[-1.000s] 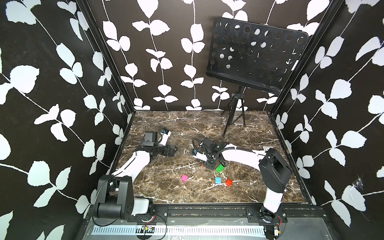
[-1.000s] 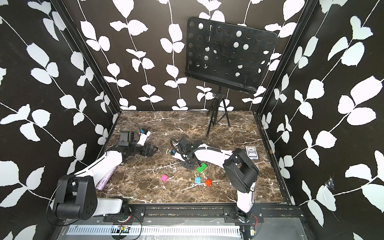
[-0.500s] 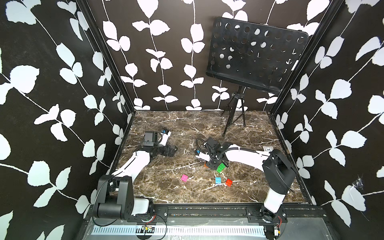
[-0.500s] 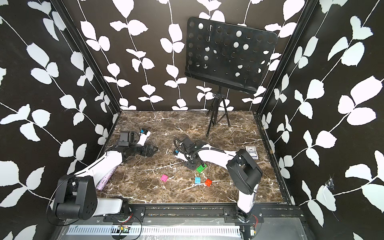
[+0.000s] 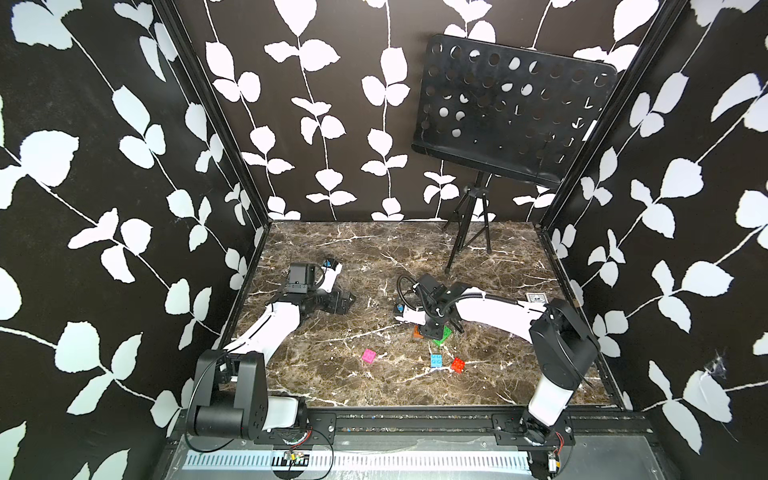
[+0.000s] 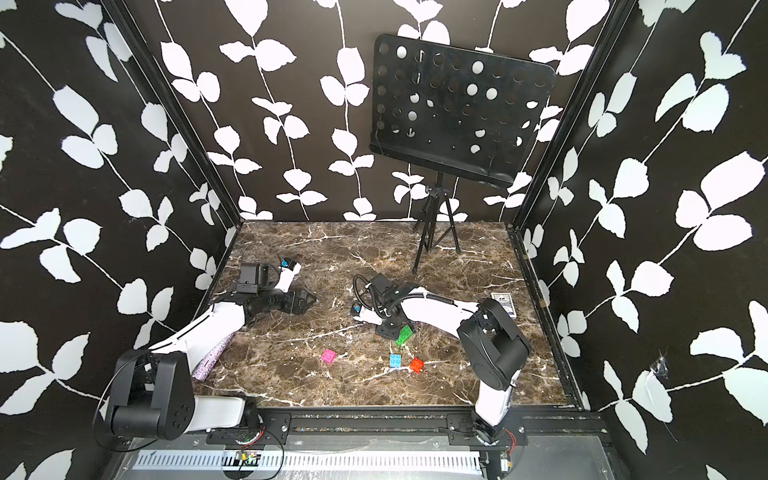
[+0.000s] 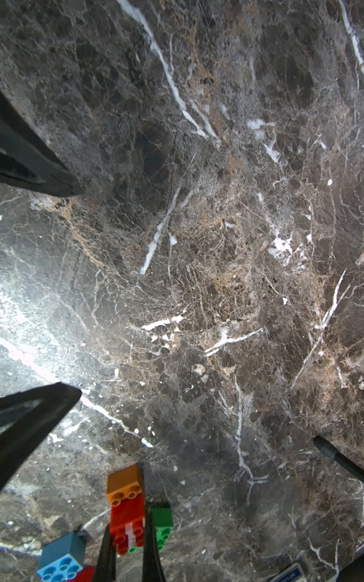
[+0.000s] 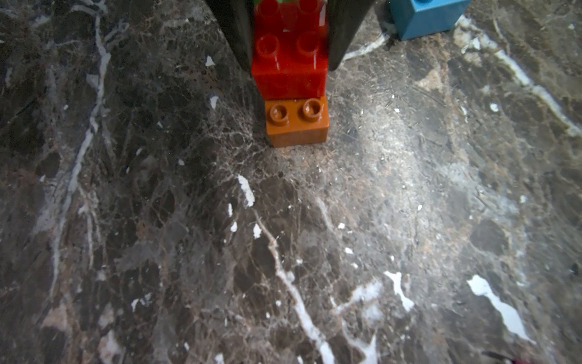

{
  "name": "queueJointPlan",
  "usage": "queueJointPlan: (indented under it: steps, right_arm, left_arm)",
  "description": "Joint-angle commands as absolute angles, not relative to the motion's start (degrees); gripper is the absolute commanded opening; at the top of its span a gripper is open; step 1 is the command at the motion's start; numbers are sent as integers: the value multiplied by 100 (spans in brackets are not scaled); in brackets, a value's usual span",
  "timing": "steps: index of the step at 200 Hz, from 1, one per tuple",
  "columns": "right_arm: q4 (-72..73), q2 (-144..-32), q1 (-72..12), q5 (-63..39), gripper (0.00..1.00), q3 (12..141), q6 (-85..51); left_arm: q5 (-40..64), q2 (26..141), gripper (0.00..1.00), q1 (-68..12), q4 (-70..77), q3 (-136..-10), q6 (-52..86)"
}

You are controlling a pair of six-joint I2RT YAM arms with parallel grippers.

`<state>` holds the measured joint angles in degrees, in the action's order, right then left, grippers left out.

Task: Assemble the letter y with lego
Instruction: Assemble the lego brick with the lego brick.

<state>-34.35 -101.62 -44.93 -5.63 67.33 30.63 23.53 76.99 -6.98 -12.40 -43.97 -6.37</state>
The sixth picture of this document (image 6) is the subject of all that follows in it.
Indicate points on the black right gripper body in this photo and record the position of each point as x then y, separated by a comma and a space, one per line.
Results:
388, 329

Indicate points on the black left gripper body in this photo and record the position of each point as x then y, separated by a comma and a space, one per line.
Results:
277, 299

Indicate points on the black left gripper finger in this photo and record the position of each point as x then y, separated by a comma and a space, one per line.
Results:
311, 295
304, 307

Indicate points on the green lego brick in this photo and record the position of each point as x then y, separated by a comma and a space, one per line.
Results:
405, 334

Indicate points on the blue lego brick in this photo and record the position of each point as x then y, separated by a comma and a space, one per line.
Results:
395, 361

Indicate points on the pink lego brick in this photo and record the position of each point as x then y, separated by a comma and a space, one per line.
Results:
328, 356

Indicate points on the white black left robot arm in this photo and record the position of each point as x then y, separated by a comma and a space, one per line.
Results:
151, 394

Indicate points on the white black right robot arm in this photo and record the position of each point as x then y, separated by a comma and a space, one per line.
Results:
496, 348

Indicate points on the red lego brick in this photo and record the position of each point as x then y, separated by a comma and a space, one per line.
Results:
416, 365

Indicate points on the black music stand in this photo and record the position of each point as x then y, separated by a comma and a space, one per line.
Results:
455, 111

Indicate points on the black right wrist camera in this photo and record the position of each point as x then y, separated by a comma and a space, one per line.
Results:
379, 289

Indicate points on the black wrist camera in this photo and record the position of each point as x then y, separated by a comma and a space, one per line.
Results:
379, 289
253, 278

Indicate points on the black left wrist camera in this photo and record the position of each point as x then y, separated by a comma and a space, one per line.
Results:
253, 278

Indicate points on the black mounting rail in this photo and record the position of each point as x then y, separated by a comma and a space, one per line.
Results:
459, 424

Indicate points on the white perforated cable duct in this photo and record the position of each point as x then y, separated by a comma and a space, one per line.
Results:
230, 461

